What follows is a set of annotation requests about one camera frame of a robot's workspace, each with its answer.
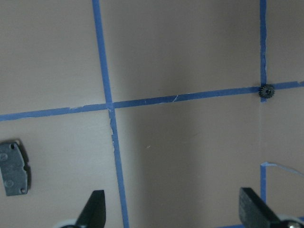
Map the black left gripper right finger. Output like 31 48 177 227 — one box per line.
238 187 280 228

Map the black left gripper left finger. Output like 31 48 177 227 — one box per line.
75 190 106 228

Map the black brake pad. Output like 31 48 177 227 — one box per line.
0 140 31 197

